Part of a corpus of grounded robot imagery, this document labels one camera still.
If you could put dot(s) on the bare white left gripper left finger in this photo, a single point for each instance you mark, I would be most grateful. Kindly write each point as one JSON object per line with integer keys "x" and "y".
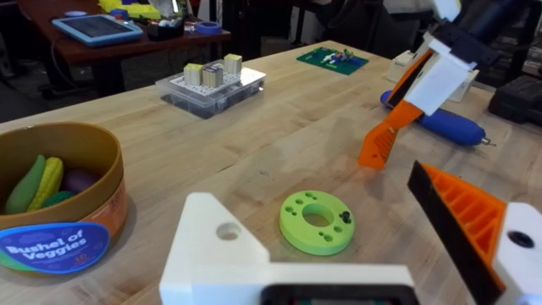
{"x": 203, "y": 262}

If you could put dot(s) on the finger of the white orange right gripper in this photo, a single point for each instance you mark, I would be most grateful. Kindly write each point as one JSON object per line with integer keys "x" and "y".
{"x": 408, "y": 82}
{"x": 438, "y": 80}

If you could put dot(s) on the white orange left gripper right finger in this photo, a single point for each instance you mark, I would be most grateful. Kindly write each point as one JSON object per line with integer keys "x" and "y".
{"x": 474, "y": 220}

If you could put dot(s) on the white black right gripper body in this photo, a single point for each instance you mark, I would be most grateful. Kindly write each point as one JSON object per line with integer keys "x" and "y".
{"x": 461, "y": 42}

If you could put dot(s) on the blue electric screwdriver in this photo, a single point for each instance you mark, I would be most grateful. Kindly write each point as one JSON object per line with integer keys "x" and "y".
{"x": 453, "y": 125}

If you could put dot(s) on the small black screw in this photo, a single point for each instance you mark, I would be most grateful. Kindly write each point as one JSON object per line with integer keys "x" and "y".
{"x": 346, "y": 217}

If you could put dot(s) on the green board with toy blocks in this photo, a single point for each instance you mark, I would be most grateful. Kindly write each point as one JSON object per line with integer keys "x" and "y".
{"x": 334, "y": 63}

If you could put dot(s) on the black case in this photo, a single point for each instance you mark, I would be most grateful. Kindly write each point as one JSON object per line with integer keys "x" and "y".
{"x": 518, "y": 99}

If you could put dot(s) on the green disc with holes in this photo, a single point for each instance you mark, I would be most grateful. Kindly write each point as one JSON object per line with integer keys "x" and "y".
{"x": 305, "y": 237}

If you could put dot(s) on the clear box with wooden blocks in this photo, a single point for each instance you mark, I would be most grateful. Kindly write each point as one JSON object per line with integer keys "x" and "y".
{"x": 211, "y": 93}

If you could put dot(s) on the brown tub of toy vegetables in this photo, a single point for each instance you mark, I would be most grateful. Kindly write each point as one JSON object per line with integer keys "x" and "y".
{"x": 63, "y": 144}

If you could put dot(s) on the blue tape roll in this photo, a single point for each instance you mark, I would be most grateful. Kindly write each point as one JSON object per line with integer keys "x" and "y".
{"x": 208, "y": 28}

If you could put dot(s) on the brown wooden side table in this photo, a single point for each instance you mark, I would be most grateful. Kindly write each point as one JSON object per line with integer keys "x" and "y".
{"x": 106, "y": 51}

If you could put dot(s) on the small black organizer box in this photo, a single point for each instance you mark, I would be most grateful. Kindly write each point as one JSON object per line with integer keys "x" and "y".
{"x": 165, "y": 30}

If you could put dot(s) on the tablet in blue case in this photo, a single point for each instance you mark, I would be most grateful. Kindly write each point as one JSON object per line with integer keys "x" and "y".
{"x": 97, "y": 29}

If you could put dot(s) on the yellow toy heap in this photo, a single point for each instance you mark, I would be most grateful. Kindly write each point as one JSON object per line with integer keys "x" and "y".
{"x": 135, "y": 9}

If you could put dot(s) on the small pale round lid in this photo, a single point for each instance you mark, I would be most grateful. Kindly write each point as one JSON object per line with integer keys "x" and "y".
{"x": 75, "y": 13}

